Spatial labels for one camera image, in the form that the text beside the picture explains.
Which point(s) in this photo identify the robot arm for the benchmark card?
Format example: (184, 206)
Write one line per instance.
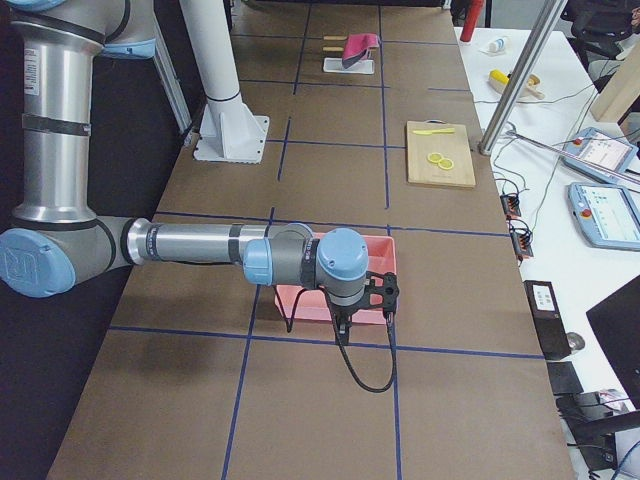
(56, 241)

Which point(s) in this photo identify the lemon slice back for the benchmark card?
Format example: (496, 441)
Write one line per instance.
(434, 157)

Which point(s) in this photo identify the white pole base plate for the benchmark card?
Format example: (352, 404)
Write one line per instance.
(222, 140)

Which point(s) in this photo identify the orange connector block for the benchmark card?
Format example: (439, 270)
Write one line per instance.
(521, 238)
(511, 205)

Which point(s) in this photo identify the wooden dustpan with brush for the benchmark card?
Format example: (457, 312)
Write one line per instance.
(531, 88)

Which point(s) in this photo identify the lemon slice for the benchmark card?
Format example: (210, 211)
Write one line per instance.
(446, 164)
(434, 157)

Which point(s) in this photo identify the lemon slice front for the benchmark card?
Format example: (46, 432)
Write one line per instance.
(446, 164)

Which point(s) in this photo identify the pink plastic bin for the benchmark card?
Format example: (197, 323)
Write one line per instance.
(333, 268)

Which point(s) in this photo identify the teach pendant near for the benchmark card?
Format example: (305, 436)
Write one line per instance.
(606, 215)

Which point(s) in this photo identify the teach pendant far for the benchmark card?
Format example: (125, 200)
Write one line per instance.
(592, 151)

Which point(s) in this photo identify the metal reach grabber stick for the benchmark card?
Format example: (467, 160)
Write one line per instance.
(629, 178)

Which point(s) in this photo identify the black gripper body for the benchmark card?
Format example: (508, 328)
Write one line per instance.
(342, 314)

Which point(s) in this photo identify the wooden cutting board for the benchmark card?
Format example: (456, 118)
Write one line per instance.
(453, 146)

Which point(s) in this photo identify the black power adapter box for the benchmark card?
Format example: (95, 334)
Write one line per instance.
(547, 319)

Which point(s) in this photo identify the teach pendant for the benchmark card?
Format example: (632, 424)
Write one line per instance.
(592, 151)
(606, 215)

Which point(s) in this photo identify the white metal tray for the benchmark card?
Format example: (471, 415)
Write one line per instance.
(360, 67)

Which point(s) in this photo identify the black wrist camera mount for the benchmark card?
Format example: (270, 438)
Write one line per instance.
(381, 292)

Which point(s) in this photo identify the white camera pole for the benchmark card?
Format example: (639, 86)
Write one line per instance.
(208, 31)

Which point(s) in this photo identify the aluminium frame post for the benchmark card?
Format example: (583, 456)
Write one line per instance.
(537, 39)

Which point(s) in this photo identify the orange connector block far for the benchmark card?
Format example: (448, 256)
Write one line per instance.
(511, 205)

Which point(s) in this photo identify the small white bottle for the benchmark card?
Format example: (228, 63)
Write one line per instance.
(497, 46)

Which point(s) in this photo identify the pink microfiber cloth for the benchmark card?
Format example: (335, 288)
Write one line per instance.
(358, 46)

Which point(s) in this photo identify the yellow plastic knife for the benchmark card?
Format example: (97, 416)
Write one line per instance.
(429, 132)

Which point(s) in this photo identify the orange connector block near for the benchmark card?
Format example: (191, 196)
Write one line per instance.
(521, 238)

